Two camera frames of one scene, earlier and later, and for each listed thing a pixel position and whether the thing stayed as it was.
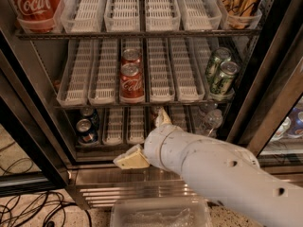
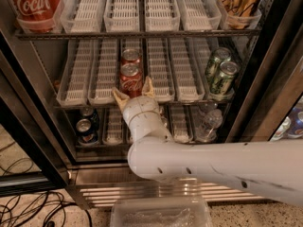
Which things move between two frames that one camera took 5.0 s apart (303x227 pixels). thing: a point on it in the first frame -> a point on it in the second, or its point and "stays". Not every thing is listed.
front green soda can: [223, 79] stays
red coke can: [132, 83] stays
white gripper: [153, 147] -> [139, 106]
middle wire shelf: [142, 106] stays
